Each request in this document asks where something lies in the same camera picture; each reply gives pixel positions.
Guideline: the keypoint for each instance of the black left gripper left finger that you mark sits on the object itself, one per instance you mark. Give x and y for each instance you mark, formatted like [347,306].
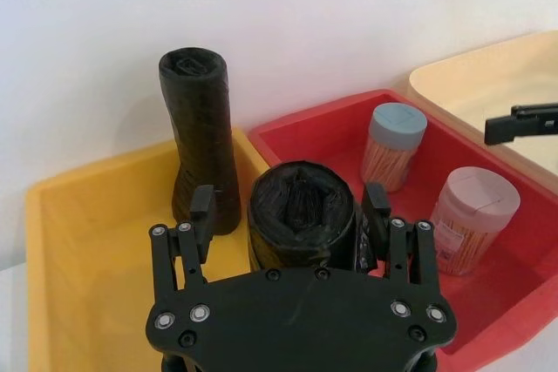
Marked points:
[198,232]

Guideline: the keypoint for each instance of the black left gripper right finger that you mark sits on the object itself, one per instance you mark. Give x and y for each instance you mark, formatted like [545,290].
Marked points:
[399,250]

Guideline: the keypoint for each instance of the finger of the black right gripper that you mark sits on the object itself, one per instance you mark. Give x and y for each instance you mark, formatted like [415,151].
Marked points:
[501,128]

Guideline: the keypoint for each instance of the short black trash bag roll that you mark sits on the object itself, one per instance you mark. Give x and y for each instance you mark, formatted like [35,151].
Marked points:
[301,219]

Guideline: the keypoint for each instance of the cream plastic bin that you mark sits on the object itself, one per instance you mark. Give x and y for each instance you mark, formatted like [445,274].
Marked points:
[475,80]

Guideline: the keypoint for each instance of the toothpick jar with pink lid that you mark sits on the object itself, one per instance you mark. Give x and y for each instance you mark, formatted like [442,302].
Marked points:
[473,224]

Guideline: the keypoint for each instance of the tall black trash bag roll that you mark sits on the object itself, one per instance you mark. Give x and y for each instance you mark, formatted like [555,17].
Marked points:
[202,137]

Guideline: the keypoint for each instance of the yellow plastic bin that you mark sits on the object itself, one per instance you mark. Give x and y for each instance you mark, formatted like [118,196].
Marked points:
[100,232]

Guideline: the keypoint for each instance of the toothpick jar with blue lid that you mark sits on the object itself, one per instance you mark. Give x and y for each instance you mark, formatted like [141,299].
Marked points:
[394,145]

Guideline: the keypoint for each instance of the red plastic bin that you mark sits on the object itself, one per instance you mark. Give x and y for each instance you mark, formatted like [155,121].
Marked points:
[492,298]

